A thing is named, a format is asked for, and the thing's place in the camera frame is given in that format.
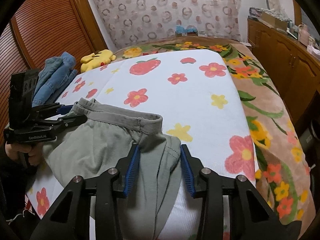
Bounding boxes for floral brown bed blanket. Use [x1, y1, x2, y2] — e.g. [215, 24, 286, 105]
[116, 37, 316, 231]

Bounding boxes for brown louvered wardrobe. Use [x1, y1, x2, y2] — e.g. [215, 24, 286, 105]
[1, 0, 107, 129]

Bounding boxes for person left hand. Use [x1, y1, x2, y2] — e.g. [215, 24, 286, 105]
[5, 143, 43, 166]

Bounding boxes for blue toy on bed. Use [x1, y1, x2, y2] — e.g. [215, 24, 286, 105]
[175, 25, 198, 37]

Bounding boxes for white floral folding board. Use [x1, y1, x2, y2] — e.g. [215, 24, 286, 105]
[26, 49, 256, 240]

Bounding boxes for pink tissue pack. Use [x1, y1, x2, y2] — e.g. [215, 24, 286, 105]
[307, 45, 320, 60]

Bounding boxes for folded blue denim jeans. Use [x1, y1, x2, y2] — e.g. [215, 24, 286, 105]
[32, 51, 78, 107]

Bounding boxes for patterned lace curtain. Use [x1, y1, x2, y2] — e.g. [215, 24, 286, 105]
[93, 0, 241, 49]

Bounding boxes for pink kettle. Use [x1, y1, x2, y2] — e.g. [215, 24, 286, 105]
[298, 24, 310, 47]

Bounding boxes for yellow plush toy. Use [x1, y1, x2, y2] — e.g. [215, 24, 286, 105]
[80, 49, 116, 73]

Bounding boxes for brown wooden sideboard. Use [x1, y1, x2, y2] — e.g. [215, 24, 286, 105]
[247, 19, 319, 129]

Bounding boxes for cardboard box on sideboard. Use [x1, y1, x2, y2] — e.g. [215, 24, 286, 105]
[260, 11, 288, 31]

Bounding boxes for grey-green shorts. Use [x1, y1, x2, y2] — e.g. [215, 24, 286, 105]
[42, 99, 182, 239]

